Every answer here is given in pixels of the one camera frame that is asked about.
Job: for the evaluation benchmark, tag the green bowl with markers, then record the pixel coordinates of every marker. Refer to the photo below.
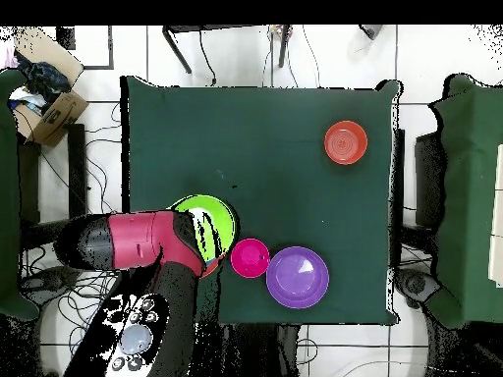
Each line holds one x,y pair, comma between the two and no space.
222,220

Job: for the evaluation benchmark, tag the pink bowl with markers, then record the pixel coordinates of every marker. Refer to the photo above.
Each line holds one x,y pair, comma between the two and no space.
250,258

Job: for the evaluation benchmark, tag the wide red bowl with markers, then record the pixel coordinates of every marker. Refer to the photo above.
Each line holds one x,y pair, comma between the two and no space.
214,267

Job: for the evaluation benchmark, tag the purple bowl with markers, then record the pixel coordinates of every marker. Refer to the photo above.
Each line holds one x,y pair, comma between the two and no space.
297,277

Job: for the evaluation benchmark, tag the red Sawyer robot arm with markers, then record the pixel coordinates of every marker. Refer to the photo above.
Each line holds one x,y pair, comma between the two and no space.
137,239

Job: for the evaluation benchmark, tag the dark green table cloth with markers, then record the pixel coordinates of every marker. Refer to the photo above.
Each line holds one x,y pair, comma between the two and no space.
255,137

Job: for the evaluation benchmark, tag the small orange bowl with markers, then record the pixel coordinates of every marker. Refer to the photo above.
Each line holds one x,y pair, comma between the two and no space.
346,142

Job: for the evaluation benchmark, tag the black bench stand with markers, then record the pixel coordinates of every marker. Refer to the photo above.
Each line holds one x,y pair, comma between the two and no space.
76,169

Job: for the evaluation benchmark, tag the black chair base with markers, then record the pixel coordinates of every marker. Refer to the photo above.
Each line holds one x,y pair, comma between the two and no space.
416,284
43,280

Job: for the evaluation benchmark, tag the green covered table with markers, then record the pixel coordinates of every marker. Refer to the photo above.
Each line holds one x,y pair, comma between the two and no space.
10,196
463,196

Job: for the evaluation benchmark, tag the person's foot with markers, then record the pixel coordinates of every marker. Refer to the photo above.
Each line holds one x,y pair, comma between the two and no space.
371,30

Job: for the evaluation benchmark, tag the cardboard box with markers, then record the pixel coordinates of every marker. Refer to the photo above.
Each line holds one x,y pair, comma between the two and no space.
59,114

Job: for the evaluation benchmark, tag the black metal table frame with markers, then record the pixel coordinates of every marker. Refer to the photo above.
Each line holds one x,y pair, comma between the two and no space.
177,49

